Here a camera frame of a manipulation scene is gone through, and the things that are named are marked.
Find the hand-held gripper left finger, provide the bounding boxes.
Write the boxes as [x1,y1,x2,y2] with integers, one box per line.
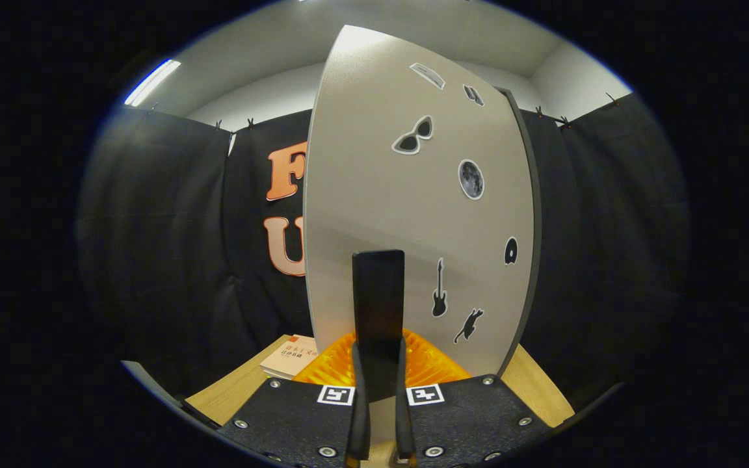
[218,331,373,468]

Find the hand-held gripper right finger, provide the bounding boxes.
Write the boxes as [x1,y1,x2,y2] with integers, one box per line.
[394,328,554,468]

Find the black cabinet door handle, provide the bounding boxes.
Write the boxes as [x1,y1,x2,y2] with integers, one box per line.
[352,250,406,402]

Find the beige shoe cabinet door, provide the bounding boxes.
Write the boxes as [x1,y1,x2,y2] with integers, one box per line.
[303,25,534,379]

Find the black backdrop cloth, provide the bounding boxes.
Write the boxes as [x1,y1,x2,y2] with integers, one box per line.
[75,91,690,397]

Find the ceiling tube light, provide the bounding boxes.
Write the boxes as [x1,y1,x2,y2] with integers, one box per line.
[124,58,181,107]

